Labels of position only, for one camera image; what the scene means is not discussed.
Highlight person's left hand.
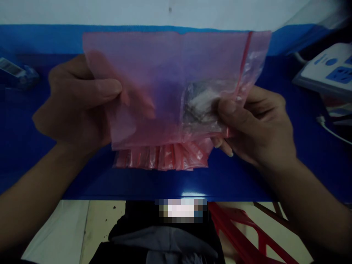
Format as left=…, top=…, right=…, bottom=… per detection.
left=32, top=54, right=123, bottom=155

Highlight person's right hand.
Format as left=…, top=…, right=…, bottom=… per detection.
left=212, top=85, right=298, bottom=169

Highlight large pink plastic bag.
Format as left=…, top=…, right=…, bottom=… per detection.
left=82, top=31, right=185, bottom=151

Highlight pink zip bag red seal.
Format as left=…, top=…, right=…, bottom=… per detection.
left=180, top=30, right=272, bottom=144

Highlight crumpled clear plastic wrap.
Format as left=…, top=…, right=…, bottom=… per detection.
left=18, top=64, right=40, bottom=91

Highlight small clear bag metal parts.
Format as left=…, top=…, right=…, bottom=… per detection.
left=182, top=80, right=221, bottom=130

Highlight small white box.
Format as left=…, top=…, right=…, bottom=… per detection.
left=0, top=57, right=25, bottom=84

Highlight white power strip blue sockets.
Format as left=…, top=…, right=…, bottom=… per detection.
left=291, top=43, right=352, bottom=97

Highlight blue table mat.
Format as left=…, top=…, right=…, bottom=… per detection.
left=0, top=24, right=352, bottom=204

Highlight stack of small pink bags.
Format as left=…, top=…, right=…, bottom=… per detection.
left=114, top=137, right=215, bottom=172

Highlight red plastic stool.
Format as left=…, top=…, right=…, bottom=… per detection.
left=208, top=201, right=315, bottom=264

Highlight clear plastic cover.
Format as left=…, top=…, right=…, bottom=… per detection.
left=276, top=0, right=352, bottom=57

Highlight person's body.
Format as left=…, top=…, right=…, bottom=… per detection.
left=98, top=200, right=227, bottom=264

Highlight white cable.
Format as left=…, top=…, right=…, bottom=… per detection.
left=315, top=114, right=352, bottom=147

